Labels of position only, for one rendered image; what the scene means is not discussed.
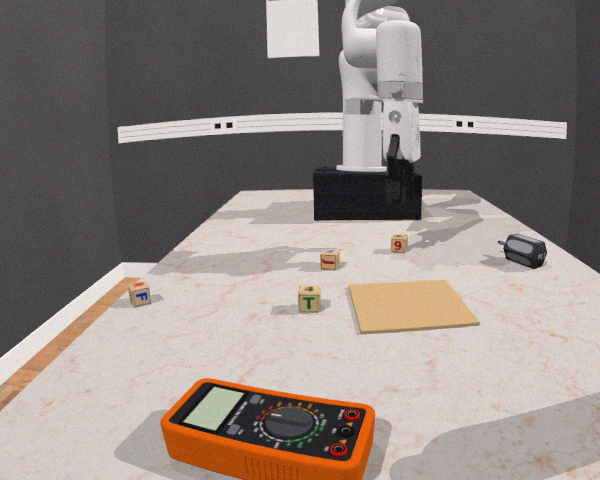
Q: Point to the tan letter block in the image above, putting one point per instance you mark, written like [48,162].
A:
[329,259]
[399,243]
[309,299]

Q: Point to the tan flat mat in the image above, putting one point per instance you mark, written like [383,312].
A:
[409,306]

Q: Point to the orange digital multimeter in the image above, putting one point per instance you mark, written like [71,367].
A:
[258,434]

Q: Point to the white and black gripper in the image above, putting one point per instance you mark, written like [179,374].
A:
[400,130]

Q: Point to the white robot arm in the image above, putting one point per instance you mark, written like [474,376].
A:
[397,72]

